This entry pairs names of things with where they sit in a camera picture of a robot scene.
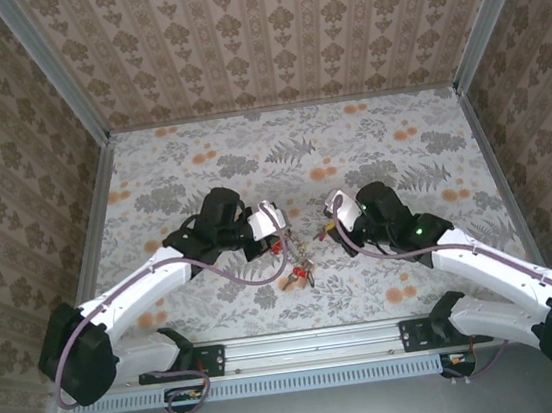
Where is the metal keyring with keys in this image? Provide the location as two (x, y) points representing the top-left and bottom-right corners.
(274, 226), (320, 292)

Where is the floral patterned table cover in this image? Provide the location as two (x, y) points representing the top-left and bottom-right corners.
(53, 77), (551, 360)

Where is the black wiring connector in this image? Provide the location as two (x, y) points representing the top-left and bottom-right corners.
(162, 384), (207, 413)
(438, 349), (480, 381)

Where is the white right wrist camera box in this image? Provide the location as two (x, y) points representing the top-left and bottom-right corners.
(321, 186), (363, 234)

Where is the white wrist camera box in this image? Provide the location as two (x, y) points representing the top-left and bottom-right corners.
(245, 197), (292, 244)
(321, 186), (363, 234)

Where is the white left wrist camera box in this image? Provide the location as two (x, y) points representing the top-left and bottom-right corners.
(245, 197), (292, 244)

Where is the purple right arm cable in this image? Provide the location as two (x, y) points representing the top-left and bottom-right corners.
(329, 168), (552, 393)

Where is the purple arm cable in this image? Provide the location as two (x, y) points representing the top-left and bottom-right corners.
(35, 200), (306, 413)
(329, 168), (552, 393)

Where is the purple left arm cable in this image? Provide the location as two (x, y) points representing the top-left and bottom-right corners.
(35, 200), (306, 413)

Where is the aluminium mounting rail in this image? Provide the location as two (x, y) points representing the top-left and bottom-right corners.
(112, 300), (540, 392)

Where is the thin aluminium table rail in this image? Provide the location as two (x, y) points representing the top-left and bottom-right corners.
(107, 81), (459, 136)

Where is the aluminium table side rail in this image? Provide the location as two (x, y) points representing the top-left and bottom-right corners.
(48, 133), (136, 313)
(455, 79), (552, 288)

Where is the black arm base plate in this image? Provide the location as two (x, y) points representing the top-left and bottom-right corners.
(398, 309), (495, 354)
(137, 342), (227, 386)

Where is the white slotted cable duct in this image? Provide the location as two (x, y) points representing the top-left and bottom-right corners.
(70, 348), (478, 413)

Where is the aluminium corner post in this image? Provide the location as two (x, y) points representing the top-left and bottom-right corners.
(0, 0), (113, 155)
(441, 0), (552, 95)

